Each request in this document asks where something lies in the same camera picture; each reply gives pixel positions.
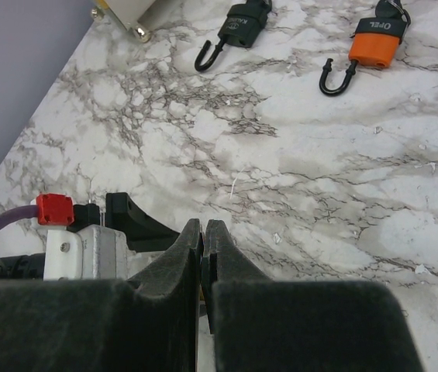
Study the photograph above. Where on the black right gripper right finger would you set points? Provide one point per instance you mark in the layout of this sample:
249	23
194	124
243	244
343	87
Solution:
264	325

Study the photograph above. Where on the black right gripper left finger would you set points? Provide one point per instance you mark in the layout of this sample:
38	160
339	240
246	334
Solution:
146	323

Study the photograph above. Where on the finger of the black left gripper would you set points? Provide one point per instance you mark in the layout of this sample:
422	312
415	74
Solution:
143	233

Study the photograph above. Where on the black Kaijing padlock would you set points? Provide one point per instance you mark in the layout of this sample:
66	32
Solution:
243	24

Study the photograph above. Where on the orange and black padlock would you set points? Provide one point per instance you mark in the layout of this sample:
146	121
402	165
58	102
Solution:
375	42

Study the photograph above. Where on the small silver key bunch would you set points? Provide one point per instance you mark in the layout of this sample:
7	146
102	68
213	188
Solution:
204	270

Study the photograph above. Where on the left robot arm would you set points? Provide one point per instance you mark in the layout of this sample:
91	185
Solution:
32	266

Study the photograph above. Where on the cream cylinder with coloured face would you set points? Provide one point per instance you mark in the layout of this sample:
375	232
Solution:
126	14

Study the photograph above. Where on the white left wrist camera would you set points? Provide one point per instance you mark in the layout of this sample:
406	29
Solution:
94	252

